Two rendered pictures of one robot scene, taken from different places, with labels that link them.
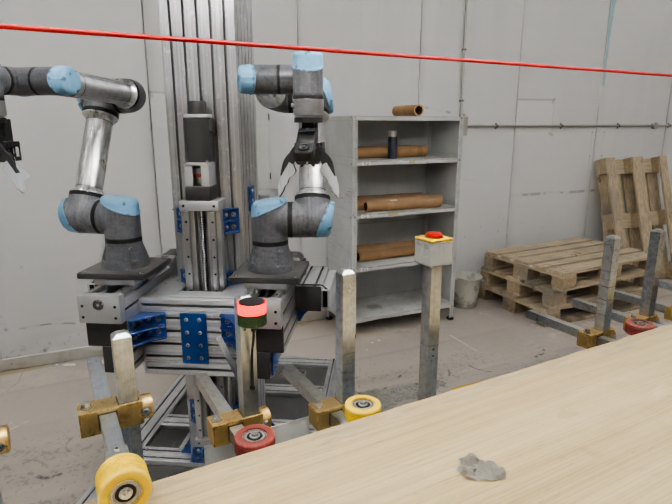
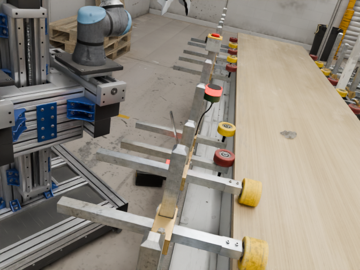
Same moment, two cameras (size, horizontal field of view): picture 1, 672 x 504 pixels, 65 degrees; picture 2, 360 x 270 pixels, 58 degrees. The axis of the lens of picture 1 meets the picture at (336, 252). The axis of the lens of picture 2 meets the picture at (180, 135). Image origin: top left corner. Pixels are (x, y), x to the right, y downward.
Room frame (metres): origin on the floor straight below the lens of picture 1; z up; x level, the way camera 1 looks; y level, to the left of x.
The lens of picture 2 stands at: (0.50, 1.17, 1.54)
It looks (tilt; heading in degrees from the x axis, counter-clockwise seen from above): 29 degrees down; 303
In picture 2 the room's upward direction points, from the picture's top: 12 degrees clockwise
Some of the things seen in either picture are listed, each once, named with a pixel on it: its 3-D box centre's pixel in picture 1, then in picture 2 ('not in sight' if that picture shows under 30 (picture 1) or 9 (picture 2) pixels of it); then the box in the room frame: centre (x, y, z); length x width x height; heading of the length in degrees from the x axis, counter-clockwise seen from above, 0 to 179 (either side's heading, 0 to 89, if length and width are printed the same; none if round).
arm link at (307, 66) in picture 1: (307, 75); not in sight; (1.36, 0.07, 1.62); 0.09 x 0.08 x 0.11; 2
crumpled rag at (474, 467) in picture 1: (480, 464); (290, 133); (0.82, -0.26, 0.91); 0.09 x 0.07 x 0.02; 57
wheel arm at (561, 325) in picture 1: (580, 333); (202, 73); (1.71, -0.84, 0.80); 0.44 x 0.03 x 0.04; 29
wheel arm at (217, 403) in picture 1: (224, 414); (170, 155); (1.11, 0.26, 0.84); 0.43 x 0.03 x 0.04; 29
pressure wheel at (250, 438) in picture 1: (255, 458); (222, 165); (0.93, 0.16, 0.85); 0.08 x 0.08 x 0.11
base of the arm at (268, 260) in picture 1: (270, 253); (89, 50); (1.68, 0.21, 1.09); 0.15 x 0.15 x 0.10
